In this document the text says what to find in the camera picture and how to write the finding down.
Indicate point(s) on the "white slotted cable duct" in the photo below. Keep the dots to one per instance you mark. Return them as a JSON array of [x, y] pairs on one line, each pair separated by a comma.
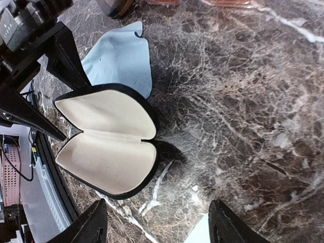
[[55, 204]]

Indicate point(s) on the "pink perforated basket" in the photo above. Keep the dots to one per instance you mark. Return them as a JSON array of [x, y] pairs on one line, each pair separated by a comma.
[[10, 179]]

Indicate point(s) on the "light blue cloth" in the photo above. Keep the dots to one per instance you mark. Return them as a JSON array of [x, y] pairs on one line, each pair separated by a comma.
[[121, 56], [200, 233]]

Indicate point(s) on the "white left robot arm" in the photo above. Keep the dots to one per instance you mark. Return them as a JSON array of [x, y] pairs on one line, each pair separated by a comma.
[[29, 30]]

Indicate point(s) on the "black front table rail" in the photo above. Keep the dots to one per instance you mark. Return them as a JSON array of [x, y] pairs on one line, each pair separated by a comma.
[[64, 195]]

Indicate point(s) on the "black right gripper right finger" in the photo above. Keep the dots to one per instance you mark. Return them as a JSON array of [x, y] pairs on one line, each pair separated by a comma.
[[225, 226]]

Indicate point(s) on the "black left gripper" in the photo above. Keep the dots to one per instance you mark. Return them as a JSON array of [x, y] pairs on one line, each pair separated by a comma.
[[20, 67]]

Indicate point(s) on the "black checkered glasses case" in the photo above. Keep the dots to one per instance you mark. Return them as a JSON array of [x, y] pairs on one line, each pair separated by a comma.
[[113, 153]]

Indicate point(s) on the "pink translucent sunglasses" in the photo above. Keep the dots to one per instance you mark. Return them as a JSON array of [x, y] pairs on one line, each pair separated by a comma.
[[214, 3]]

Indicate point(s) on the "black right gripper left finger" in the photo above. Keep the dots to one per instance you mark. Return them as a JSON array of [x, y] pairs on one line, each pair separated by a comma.
[[90, 226]]

